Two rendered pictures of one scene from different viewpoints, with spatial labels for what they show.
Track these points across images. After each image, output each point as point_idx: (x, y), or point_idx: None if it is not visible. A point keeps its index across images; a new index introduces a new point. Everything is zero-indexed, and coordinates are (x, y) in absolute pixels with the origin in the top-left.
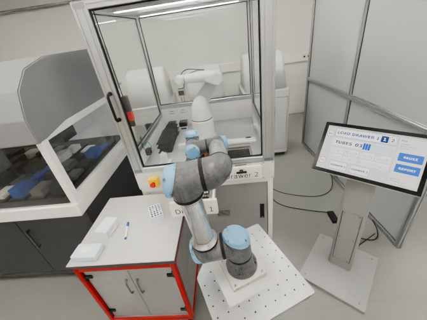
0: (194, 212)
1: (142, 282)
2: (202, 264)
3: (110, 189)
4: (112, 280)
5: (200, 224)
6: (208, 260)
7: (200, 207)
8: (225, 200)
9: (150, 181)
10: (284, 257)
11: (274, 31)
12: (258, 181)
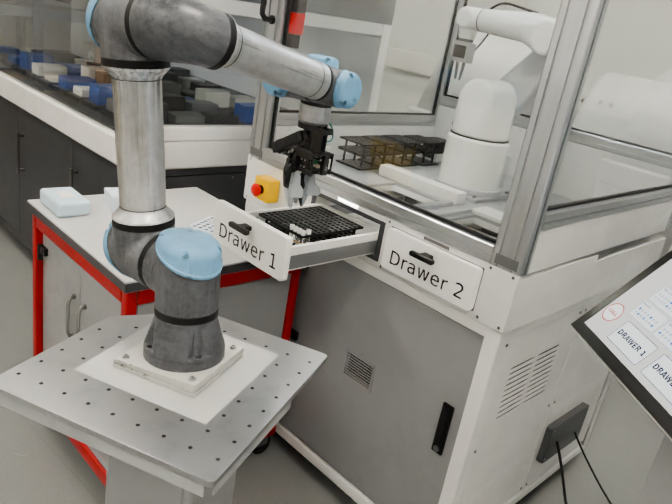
0: (119, 101)
1: (88, 320)
2: (253, 467)
3: (223, 189)
4: (61, 285)
5: (124, 143)
6: (118, 256)
7: (134, 99)
8: (373, 333)
9: (259, 180)
10: (269, 415)
11: None
12: (461, 321)
